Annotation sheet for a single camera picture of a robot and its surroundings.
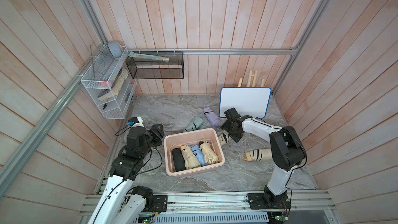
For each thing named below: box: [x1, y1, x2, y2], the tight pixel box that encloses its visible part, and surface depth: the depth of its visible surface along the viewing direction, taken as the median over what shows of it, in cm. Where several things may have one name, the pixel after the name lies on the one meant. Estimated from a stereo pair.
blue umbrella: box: [191, 144, 209, 167], surface depth 88 cm
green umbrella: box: [182, 116, 204, 133], surface depth 101 cm
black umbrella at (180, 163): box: [171, 147, 187, 172], surface depth 87 cm
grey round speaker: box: [107, 41, 123, 59], surface depth 84 cm
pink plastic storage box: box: [163, 128, 226, 177], surface depth 85 cm
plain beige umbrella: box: [180, 144, 202, 170], surface depth 85 cm
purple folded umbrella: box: [203, 106, 221, 128], surface depth 105 cm
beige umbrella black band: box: [218, 130, 231, 147], surface depth 95 cm
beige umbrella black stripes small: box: [198, 138, 220, 165], surface depth 83 cm
